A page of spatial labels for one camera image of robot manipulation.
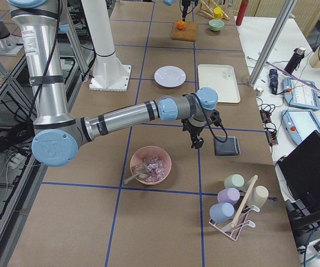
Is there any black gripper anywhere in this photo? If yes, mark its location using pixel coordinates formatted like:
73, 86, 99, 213
180, 0, 199, 21
181, 118, 205, 149

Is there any teach pendant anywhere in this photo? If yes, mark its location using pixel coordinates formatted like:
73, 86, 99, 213
283, 77, 320, 111
281, 109, 320, 145

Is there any green ceramic bowl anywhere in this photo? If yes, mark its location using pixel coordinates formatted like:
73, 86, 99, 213
208, 19, 225, 32

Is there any folded dark umbrella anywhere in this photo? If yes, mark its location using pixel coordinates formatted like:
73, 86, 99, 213
269, 68, 278, 95

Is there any blue cup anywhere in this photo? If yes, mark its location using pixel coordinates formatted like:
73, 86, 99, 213
209, 202, 235, 223

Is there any folded grey cloth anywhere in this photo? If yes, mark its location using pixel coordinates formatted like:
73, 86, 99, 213
213, 136, 241, 156

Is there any wooden rod handle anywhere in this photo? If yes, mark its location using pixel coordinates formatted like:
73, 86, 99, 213
231, 175, 258, 228

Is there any wooden dish rack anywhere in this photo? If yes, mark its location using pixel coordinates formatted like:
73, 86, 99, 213
199, 0, 230, 21

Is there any black laptop monitor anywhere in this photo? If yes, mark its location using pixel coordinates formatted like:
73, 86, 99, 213
278, 130, 320, 230

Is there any black usb hub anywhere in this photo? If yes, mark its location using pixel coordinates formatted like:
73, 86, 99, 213
259, 110, 278, 146

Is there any yellow cup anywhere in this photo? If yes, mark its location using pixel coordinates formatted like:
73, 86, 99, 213
213, 7, 224, 19

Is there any black wrist camera with cable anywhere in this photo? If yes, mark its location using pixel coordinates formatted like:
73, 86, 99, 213
191, 93, 228, 143

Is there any pale green cup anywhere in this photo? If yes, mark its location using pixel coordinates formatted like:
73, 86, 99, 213
224, 174, 244, 190

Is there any cream bear tray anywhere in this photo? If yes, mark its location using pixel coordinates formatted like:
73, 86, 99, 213
197, 64, 241, 103

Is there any upper teach pendant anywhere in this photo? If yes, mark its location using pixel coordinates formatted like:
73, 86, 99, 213
283, 77, 320, 111

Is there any red bottle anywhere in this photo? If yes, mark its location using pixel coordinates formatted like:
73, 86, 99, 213
236, 0, 249, 26

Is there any beige cup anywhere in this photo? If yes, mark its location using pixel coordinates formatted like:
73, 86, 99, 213
252, 185, 269, 208

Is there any black water bottle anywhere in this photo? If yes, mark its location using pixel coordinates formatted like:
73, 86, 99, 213
284, 47, 306, 74

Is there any orange fruit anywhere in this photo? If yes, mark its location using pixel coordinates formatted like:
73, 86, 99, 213
176, 21, 186, 30

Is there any aluminium frame post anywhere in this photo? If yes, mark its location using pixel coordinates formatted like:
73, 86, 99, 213
248, 0, 297, 87

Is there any white wire cup rack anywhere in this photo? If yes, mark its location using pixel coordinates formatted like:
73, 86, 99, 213
209, 189, 260, 241

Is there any white round plate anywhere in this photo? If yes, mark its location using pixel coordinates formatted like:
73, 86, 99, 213
154, 66, 186, 88

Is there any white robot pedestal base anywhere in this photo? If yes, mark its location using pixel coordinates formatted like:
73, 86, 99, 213
82, 0, 132, 92

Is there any wooden cutting board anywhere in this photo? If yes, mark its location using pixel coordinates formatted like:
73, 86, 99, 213
171, 21, 198, 42

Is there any pink bowl with ice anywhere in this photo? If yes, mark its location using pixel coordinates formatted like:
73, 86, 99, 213
130, 146, 172, 185

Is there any purple cup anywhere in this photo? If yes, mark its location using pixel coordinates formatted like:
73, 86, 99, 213
217, 187, 240, 205

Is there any lower teach pendant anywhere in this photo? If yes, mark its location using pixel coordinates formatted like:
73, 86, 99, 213
281, 109, 320, 145

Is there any metal scoop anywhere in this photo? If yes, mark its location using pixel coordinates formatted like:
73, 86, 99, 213
124, 164, 150, 184

